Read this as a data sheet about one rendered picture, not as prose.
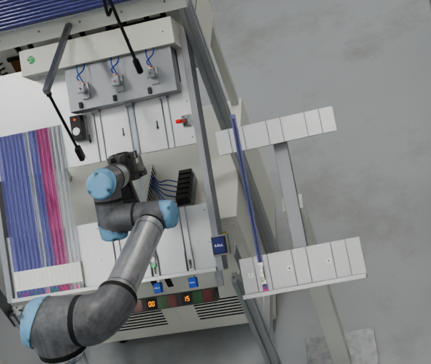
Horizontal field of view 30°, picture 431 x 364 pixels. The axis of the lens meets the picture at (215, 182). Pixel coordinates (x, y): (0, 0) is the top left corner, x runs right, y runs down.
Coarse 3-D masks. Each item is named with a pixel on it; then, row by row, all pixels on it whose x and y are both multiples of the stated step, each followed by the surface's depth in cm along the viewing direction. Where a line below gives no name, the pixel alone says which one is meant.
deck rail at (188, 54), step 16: (192, 64) 242; (192, 80) 239; (192, 96) 239; (192, 112) 239; (208, 144) 243; (208, 160) 240; (208, 176) 237; (208, 192) 236; (208, 208) 236; (224, 256) 238
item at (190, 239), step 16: (192, 208) 239; (96, 224) 246; (192, 224) 238; (208, 224) 237; (80, 240) 247; (96, 240) 245; (160, 240) 241; (176, 240) 239; (192, 240) 238; (208, 240) 237; (96, 256) 245; (112, 256) 244; (160, 256) 240; (176, 256) 239; (192, 256) 237; (208, 256) 237; (96, 272) 245; (160, 272) 240; (176, 272) 239
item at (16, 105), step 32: (0, 96) 255; (32, 96) 252; (64, 96) 250; (0, 128) 255; (32, 128) 252; (64, 128) 249; (96, 128) 247; (128, 128) 244; (160, 128) 242; (192, 128) 240; (96, 160) 246
